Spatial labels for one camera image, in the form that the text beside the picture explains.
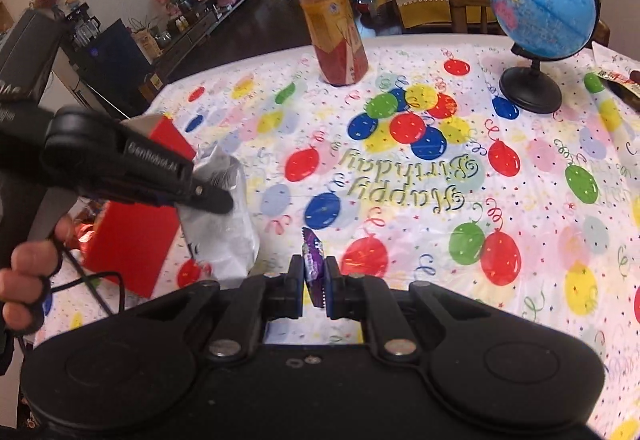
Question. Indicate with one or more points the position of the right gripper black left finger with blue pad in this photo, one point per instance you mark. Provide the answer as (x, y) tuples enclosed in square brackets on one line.
[(258, 300)]

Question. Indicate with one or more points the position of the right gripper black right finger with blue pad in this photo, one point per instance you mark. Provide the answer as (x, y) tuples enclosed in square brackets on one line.
[(369, 301)]

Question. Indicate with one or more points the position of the purple candy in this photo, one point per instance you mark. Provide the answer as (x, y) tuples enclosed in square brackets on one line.
[(313, 257)]

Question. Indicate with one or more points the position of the brown shiny snack bag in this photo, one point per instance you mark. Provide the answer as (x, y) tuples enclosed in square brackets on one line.
[(84, 232)]

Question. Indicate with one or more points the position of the white snack packet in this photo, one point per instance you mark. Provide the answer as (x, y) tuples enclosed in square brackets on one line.
[(225, 246)]

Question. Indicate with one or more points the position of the person's left hand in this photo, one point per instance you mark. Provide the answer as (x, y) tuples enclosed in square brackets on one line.
[(21, 283)]

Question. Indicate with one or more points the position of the red cardboard box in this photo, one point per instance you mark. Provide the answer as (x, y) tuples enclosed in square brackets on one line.
[(133, 240)]

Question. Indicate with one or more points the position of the balloon print tablecloth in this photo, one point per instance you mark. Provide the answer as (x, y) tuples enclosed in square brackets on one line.
[(509, 239)]

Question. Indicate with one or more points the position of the tv cabinet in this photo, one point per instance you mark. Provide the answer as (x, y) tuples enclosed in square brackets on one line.
[(193, 27)]

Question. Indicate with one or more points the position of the orange juice bottle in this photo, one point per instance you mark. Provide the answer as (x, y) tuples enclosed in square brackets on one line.
[(336, 40)]

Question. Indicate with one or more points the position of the wooden chair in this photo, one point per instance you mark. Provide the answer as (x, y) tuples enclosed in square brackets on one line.
[(459, 15)]

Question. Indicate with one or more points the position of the green red snack wrapper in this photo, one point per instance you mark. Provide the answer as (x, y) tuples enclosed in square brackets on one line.
[(624, 88)]

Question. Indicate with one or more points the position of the blue desk globe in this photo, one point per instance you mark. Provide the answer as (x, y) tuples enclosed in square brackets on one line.
[(542, 31)]

